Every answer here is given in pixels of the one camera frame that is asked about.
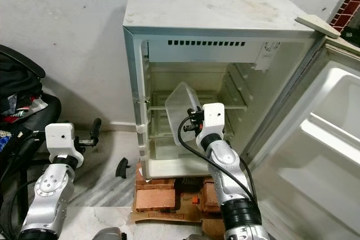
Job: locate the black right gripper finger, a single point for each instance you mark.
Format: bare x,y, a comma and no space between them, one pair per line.
192,111

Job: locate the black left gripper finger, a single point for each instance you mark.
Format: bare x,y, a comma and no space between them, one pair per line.
96,128

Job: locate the clear plastic container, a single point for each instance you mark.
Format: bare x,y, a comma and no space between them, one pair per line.
180,111

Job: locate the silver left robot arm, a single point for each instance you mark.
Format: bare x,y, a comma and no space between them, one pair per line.
48,195

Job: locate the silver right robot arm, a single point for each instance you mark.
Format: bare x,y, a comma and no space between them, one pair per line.
225,161

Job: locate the glass fridge shelf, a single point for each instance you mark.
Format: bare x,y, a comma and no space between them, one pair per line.
156,105

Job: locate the small white fridge cabinet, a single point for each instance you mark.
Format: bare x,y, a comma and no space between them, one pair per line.
214,9

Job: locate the white fridge door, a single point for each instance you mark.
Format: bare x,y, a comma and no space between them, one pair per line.
315,155

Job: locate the small black curved object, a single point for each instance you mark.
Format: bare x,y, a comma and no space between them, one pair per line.
122,167

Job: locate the black office chair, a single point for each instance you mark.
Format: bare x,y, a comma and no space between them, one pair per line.
48,111

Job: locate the red brick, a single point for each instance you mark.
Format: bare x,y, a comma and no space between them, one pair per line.
211,229
154,199
149,182
209,195

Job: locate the pile of dark clothes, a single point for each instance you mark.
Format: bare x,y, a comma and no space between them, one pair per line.
14,85

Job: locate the grey robot left leg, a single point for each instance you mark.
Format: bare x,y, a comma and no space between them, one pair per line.
107,234

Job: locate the brown cardboard sheet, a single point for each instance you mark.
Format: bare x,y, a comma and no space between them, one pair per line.
183,216

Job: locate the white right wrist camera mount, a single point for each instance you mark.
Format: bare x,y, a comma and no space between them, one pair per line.
214,119

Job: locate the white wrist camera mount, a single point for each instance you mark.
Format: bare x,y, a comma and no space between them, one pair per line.
62,141
214,119

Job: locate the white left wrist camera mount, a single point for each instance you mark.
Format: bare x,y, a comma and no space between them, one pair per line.
62,141

